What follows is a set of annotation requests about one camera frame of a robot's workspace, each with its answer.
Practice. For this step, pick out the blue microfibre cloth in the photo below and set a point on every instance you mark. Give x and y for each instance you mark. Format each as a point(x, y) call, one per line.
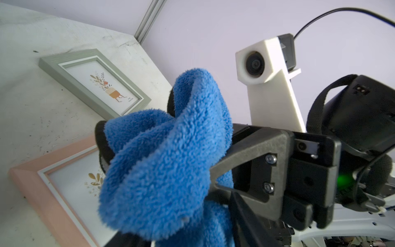
point(157, 164)

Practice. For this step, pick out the aluminium enclosure frame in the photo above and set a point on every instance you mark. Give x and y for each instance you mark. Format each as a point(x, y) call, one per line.
point(148, 20)

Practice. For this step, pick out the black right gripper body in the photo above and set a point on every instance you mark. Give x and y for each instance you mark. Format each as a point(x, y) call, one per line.
point(311, 178)

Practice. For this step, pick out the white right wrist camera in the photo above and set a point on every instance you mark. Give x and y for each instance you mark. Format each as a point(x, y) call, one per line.
point(267, 73)

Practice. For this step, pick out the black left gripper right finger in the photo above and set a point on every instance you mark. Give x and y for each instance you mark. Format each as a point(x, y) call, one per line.
point(246, 227)

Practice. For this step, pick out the green picture frame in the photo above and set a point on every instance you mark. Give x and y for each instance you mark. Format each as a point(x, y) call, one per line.
point(96, 81)

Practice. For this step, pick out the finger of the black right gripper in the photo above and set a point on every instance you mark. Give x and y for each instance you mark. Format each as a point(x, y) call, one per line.
point(263, 157)

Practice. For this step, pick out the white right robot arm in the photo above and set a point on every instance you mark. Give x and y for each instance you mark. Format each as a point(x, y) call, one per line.
point(360, 113)

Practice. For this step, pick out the pink picture frame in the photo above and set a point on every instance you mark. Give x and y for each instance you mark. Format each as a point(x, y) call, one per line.
point(63, 187)

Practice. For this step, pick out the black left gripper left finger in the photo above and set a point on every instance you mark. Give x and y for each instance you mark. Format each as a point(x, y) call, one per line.
point(127, 240)

